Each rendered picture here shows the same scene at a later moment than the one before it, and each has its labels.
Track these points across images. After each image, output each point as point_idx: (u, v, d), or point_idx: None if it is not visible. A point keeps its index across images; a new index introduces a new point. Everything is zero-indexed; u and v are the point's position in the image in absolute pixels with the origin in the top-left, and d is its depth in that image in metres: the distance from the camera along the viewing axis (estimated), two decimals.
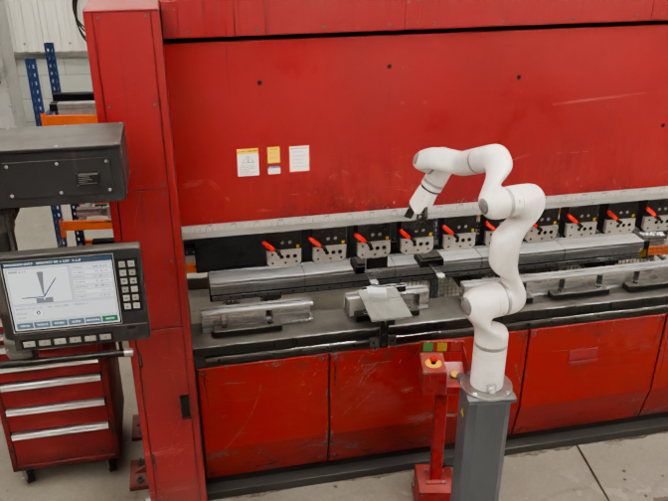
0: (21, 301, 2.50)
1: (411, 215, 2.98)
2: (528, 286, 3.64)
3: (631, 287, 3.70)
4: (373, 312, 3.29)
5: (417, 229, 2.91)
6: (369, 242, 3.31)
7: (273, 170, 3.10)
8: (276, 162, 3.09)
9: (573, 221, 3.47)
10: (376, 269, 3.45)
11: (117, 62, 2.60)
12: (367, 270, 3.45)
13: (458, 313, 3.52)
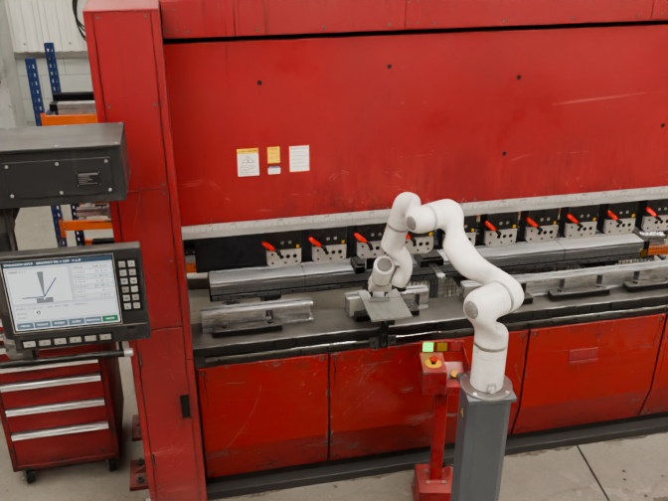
0: (21, 301, 2.50)
1: (384, 293, 3.39)
2: (528, 286, 3.64)
3: (631, 287, 3.70)
4: (373, 312, 3.29)
5: (371, 295, 3.39)
6: (369, 242, 3.31)
7: (273, 170, 3.10)
8: (276, 162, 3.09)
9: (573, 221, 3.47)
10: None
11: (117, 62, 2.60)
12: (367, 270, 3.45)
13: (458, 313, 3.52)
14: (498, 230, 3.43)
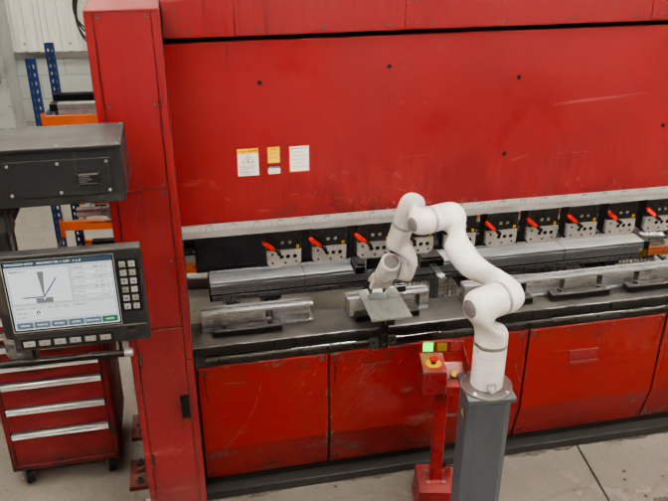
0: (21, 301, 2.50)
1: (383, 289, 3.43)
2: (528, 286, 3.64)
3: (631, 287, 3.70)
4: (373, 312, 3.29)
5: (370, 293, 3.43)
6: (369, 242, 3.31)
7: (273, 170, 3.10)
8: (276, 162, 3.09)
9: (573, 221, 3.47)
10: (376, 269, 3.45)
11: (117, 62, 2.60)
12: (367, 270, 3.45)
13: (458, 313, 3.52)
14: (498, 230, 3.43)
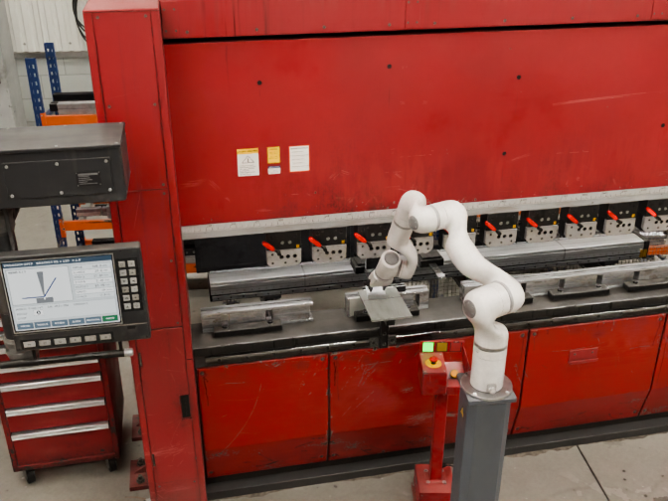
0: (21, 301, 2.50)
1: (383, 287, 3.43)
2: (528, 286, 3.64)
3: (631, 287, 3.70)
4: (373, 312, 3.29)
5: (370, 291, 3.42)
6: (369, 242, 3.31)
7: (273, 170, 3.10)
8: (276, 162, 3.09)
9: (573, 221, 3.47)
10: (376, 269, 3.45)
11: (117, 62, 2.60)
12: (367, 270, 3.45)
13: (458, 313, 3.52)
14: (498, 230, 3.43)
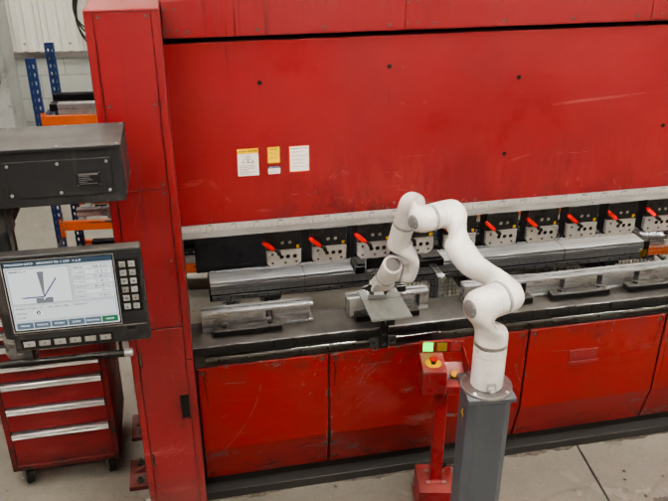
0: (21, 301, 2.50)
1: (384, 292, 3.41)
2: (528, 286, 3.64)
3: (631, 287, 3.70)
4: (373, 312, 3.29)
5: (371, 295, 3.40)
6: (369, 242, 3.31)
7: (273, 170, 3.10)
8: (276, 162, 3.09)
9: (573, 221, 3.47)
10: (376, 269, 3.45)
11: (117, 62, 2.60)
12: (367, 270, 3.45)
13: (458, 313, 3.52)
14: (498, 230, 3.43)
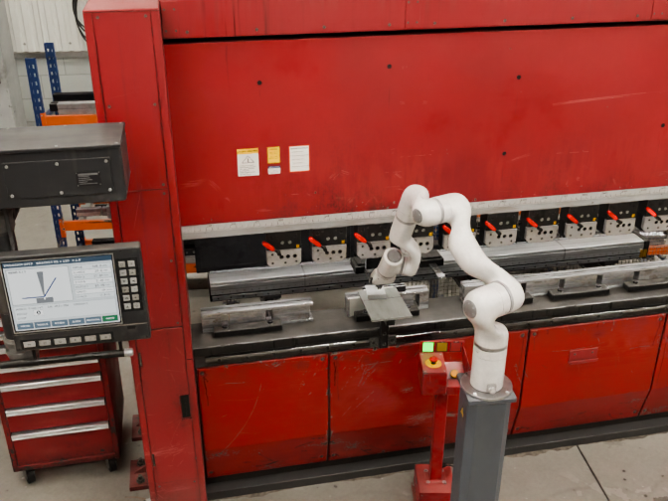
0: (21, 301, 2.50)
1: (380, 286, 3.38)
2: (528, 286, 3.64)
3: (631, 287, 3.70)
4: (373, 312, 3.29)
5: (378, 288, 3.38)
6: (369, 242, 3.31)
7: (273, 170, 3.10)
8: (276, 162, 3.09)
9: (573, 221, 3.47)
10: None
11: (117, 62, 2.60)
12: (367, 270, 3.45)
13: (458, 313, 3.52)
14: (498, 230, 3.43)
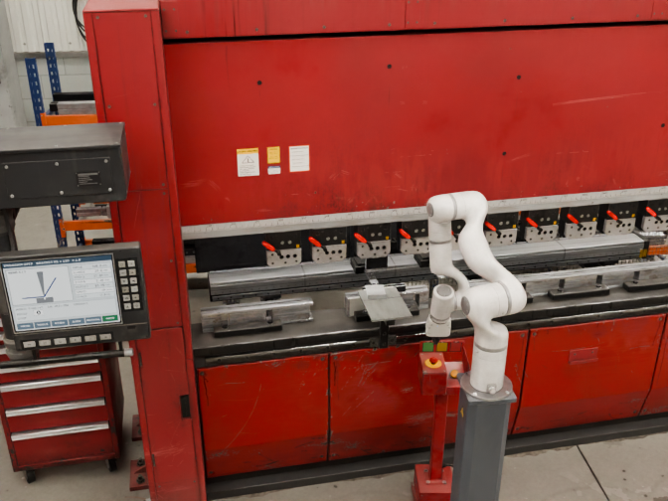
0: (21, 301, 2.50)
1: None
2: (528, 286, 3.64)
3: (631, 287, 3.70)
4: (373, 312, 3.29)
5: None
6: (369, 242, 3.31)
7: (273, 170, 3.10)
8: (276, 162, 3.09)
9: (573, 221, 3.47)
10: (376, 269, 3.45)
11: (117, 62, 2.60)
12: (367, 270, 3.45)
13: (458, 313, 3.52)
14: (498, 230, 3.43)
